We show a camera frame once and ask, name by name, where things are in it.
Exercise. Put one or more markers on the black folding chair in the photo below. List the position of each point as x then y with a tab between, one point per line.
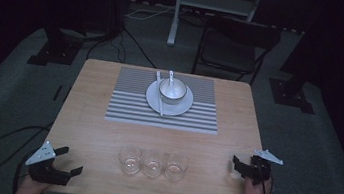
230	50

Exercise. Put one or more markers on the white metal stand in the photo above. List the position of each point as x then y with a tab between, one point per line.
212	1

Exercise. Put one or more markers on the white plate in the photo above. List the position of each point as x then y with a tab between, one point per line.
175	109

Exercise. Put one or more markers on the white bowl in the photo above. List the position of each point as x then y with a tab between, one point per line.
172	92

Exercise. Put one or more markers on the clear glass cup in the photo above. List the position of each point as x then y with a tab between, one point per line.
152	167
175	170
129	164

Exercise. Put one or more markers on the black floor strip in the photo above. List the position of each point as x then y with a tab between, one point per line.
57	93

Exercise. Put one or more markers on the black stand base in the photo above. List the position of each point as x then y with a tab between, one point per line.
291	96
54	53

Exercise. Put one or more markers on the white spoon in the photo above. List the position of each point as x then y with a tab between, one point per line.
171	76

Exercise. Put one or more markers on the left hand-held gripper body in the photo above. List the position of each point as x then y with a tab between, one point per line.
45	166

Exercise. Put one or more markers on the grey striped placemat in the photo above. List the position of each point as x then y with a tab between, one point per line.
132	105

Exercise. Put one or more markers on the person's left hand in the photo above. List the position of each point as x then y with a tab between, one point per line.
30	189

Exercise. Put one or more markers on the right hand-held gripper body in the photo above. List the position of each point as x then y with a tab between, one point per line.
261	167

